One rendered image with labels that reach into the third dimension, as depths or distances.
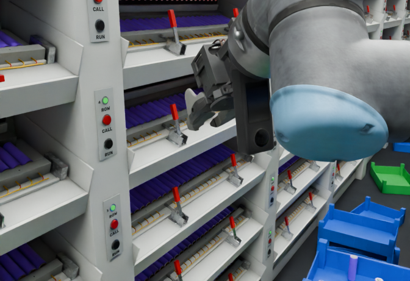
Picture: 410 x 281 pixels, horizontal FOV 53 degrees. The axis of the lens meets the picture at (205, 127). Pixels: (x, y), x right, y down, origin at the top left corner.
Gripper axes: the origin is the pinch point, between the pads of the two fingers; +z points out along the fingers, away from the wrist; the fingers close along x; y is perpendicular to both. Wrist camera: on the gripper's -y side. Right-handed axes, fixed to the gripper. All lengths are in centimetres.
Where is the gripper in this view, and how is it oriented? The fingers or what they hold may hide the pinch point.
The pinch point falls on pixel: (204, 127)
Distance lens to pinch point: 68.0
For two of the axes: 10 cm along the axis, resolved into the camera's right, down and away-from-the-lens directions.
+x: -8.8, 1.5, -4.5
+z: -3.6, 3.9, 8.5
